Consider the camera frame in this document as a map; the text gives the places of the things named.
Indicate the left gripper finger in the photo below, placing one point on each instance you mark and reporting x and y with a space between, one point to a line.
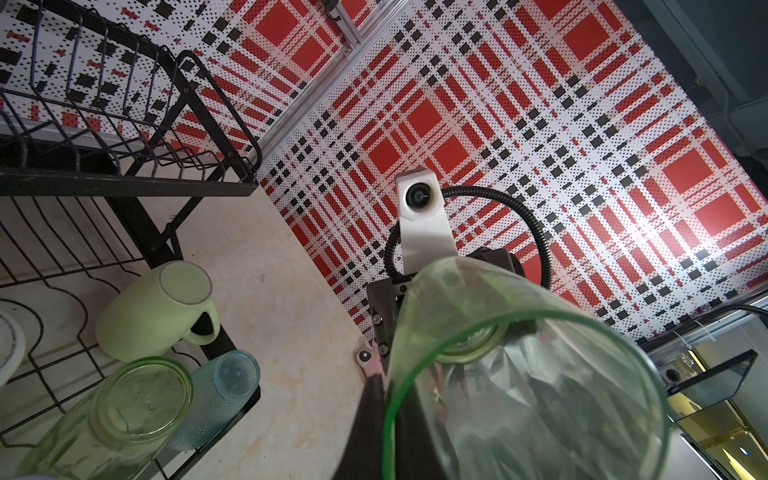
386 443

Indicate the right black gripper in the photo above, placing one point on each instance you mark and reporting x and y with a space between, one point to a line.
385 297

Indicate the short green glass cup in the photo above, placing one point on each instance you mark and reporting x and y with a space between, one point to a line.
517 383

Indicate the teal plastic cup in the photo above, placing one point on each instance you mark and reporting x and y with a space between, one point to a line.
221 388

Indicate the cream mug green handle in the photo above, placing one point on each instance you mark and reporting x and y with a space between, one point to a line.
170 303

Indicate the tall green glass cup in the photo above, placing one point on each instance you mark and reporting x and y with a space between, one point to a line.
115 431

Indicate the black wire dish rack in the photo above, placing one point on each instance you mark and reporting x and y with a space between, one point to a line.
113 131

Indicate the red and white mug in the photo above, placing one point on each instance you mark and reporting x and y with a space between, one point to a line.
13 347

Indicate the pink frog plush toy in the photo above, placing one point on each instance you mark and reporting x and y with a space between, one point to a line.
369 361

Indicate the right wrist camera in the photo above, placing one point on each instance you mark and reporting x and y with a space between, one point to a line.
425 233

